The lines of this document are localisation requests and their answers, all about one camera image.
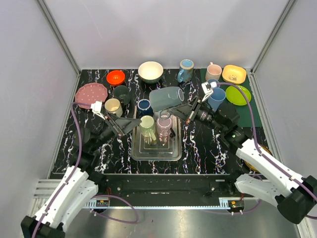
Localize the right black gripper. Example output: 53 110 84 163
168 95 225 133

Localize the cream mug black handle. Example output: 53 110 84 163
105 98 123 117

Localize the light green mug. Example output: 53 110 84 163
139 116 157 141

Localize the navy blue mug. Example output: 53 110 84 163
137 99 153 118

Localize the pink lilac mug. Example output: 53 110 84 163
156 116 175 139

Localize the grey blue mug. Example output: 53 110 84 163
149 86 184 119

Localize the dark grey mug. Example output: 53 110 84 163
113 85 131 105

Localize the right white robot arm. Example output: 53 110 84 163
167 98 317 224

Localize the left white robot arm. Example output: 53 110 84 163
21 115 141 238

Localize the light blue patterned mug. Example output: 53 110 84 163
177 59 194 83

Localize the blue plastic cup front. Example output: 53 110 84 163
208 88 226 111

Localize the blue plastic cup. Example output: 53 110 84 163
208 88 226 111
207 79 220 88

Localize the steel tray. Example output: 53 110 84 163
131 116 182 161

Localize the blue plastic cup rear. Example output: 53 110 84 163
207 79 220 88

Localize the pink dotted plate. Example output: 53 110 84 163
75 83 108 110

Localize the red bowl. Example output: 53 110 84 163
106 70 125 86

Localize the pink cup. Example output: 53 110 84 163
205 62 222 81

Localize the large white bowl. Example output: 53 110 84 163
138 61 163 84

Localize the green plate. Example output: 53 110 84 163
225 85 252 106

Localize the dark green mat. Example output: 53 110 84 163
199 68 262 127

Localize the yellow square bowl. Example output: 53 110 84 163
222 64 247 85

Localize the yellow dish near edge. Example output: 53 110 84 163
244 146 274 174

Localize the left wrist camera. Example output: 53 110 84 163
91 101 106 120

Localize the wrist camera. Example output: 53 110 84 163
201 81 214 102
91 101 106 120

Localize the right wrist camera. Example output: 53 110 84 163
201 81 214 102

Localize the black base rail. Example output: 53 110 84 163
98 175 241 207

